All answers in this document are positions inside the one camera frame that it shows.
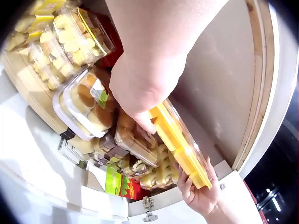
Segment person's right fingers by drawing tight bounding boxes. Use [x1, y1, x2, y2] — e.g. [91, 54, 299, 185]
[172, 161, 196, 188]

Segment full shop shelf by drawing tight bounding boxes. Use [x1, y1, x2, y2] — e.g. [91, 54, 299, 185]
[2, 0, 277, 201]

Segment person's right hand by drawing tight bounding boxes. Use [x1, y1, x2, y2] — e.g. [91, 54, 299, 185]
[172, 158, 223, 217]

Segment person's right thumb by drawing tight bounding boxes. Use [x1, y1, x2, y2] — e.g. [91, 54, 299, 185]
[205, 158, 221, 188]

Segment person's left fingers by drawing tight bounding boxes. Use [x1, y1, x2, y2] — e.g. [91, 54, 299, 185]
[134, 110, 156, 135]

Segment person's left hand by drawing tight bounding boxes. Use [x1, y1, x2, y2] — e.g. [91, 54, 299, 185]
[105, 0, 243, 135]

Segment yellow tray pastry packet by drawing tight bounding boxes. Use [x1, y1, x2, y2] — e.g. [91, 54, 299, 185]
[148, 98, 213, 190]

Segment metal latch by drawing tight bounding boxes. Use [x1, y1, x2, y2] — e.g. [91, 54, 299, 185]
[142, 196, 158, 222]

